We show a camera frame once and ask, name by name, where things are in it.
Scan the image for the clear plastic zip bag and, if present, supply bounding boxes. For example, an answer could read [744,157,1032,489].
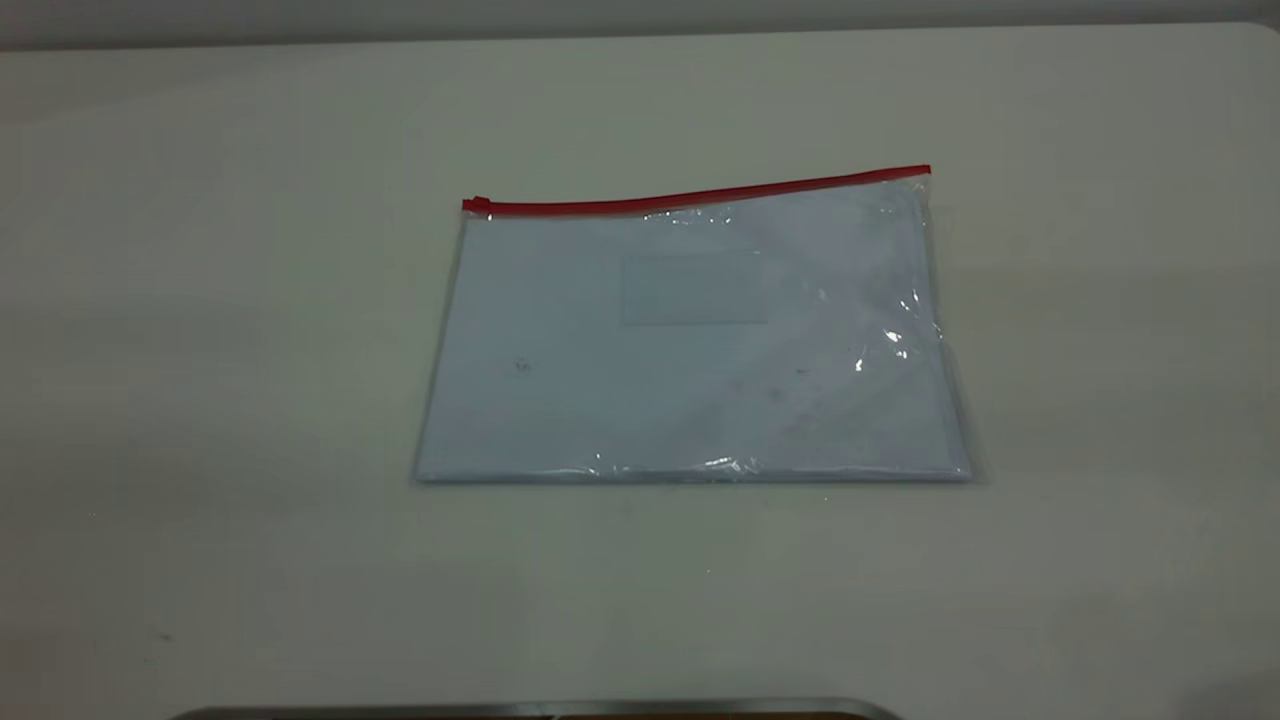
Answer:
[413,164,974,487]

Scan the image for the metal edge strip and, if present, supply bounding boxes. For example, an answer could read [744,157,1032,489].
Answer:
[170,697,903,720]

